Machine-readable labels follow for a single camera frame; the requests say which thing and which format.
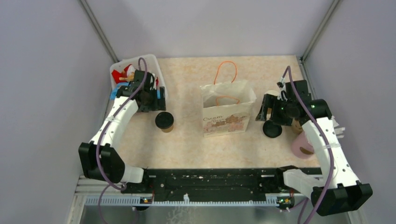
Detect black cup lid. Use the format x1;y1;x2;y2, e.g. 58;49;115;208
155;112;174;129

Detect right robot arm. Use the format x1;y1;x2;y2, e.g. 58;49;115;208
256;80;373;217

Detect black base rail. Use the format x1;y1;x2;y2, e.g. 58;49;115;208
122;168;300;211

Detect black lid stack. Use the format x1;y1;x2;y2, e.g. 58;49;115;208
262;120;283;138

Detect white wrapped straws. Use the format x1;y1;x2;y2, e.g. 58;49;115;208
331;116;346;139

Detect brown paper cup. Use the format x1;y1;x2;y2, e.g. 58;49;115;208
161;125;174;133

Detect pink holder cup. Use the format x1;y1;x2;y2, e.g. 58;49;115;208
291;132;314;159

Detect blue snack bag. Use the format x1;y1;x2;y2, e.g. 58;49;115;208
110;85;166;100

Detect red snack bag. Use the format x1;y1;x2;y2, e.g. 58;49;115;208
111;64;159;87

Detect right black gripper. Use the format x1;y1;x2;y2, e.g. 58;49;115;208
256;93;295;126

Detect cardboard cup carrier stack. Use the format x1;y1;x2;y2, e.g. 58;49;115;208
291;119;303;134

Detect paper takeout bag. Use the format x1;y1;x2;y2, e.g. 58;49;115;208
200;61;257;137

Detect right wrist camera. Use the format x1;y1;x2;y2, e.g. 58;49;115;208
277;81;288;101

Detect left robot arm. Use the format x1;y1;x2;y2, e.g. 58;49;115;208
78;70;167;193

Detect stack of paper cups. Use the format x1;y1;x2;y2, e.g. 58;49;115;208
265;90;280;97

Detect white plastic basket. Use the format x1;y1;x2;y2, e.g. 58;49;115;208
109;54;169;100

